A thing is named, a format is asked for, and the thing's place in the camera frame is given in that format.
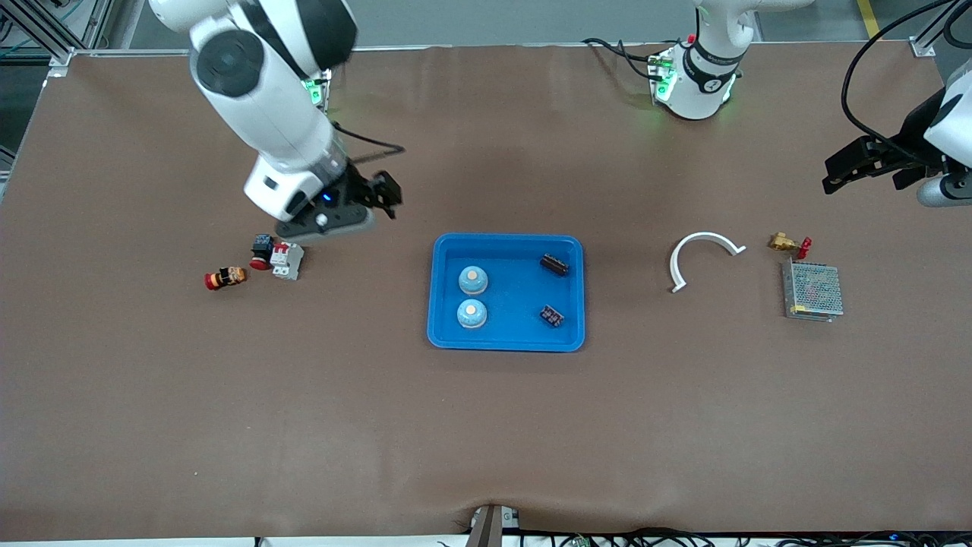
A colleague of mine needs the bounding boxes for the blue plastic tray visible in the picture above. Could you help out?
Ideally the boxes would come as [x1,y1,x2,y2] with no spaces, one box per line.
[427,233,585,353]

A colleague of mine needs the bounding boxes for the white red circuit breaker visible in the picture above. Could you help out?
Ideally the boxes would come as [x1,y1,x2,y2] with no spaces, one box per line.
[270,242,305,281]

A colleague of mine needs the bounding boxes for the red orange push button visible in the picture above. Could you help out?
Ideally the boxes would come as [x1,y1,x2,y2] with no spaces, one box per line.
[204,266,247,292]

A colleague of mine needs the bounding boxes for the metal mesh power supply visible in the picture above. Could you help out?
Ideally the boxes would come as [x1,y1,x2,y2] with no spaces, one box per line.
[781,258,844,323]

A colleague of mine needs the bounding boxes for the white semicircular pipe clamp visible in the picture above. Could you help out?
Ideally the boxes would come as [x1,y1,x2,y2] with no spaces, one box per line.
[669,232,746,294]

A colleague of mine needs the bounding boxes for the brown table cover sheet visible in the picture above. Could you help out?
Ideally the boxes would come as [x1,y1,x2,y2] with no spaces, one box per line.
[0,42,972,542]

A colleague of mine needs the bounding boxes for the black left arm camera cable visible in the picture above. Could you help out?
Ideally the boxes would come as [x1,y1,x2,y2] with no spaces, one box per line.
[841,0,972,157]

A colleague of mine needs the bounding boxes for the brass valve with red handle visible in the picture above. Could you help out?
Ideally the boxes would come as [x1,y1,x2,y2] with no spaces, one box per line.
[768,232,813,260]

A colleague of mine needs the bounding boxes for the aluminium frame profile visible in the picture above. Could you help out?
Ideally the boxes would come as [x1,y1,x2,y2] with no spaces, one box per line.
[911,0,972,58]
[0,0,115,77]

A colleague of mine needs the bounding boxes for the black left arm base cables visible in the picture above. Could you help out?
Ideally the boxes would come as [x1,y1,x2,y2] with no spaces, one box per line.
[583,36,661,83]

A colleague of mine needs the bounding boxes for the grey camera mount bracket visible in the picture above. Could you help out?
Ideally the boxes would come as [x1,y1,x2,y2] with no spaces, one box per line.
[467,505,521,547]

